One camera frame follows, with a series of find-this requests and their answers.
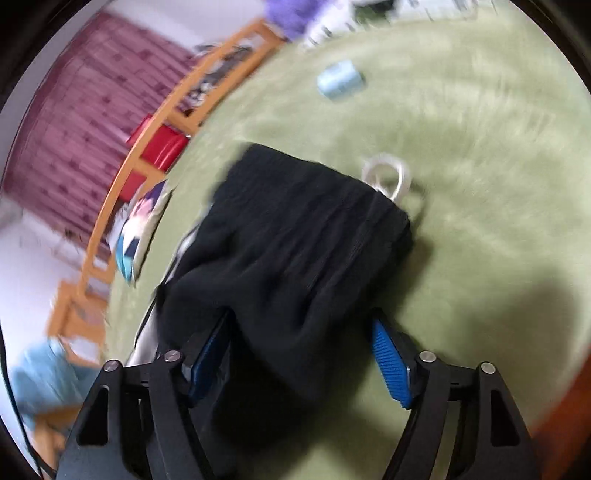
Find light blue cloth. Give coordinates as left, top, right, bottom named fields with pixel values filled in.
left=10, top=339, right=100, bottom=428

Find wooden bed frame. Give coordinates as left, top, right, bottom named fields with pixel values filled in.
left=44, top=19, right=289, bottom=370

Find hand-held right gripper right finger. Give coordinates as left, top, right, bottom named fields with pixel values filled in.
left=369, top=308, right=542, bottom=480

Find maroon patterned curtain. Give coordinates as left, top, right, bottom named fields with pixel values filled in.
left=4, top=10, right=204, bottom=237

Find red box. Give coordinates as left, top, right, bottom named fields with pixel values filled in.
left=119, top=115, right=189, bottom=204

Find green fuzzy blanket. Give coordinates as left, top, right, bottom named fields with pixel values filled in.
left=102, top=6, right=591, bottom=480

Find white tape roll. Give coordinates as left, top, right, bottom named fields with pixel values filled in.
left=361, top=154, right=414, bottom=203

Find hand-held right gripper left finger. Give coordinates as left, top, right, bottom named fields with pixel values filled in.
left=58, top=310, right=237, bottom=480

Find light blue thread spool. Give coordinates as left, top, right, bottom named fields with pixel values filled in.
left=317, top=60, right=366, bottom=100

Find black pants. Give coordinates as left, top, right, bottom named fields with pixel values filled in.
left=156, top=143, right=415, bottom=449

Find printed cushion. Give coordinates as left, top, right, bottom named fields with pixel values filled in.
left=115, top=180, right=175, bottom=283

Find purple cloth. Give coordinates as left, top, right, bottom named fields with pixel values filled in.
left=263, top=0, right=319, bottom=40

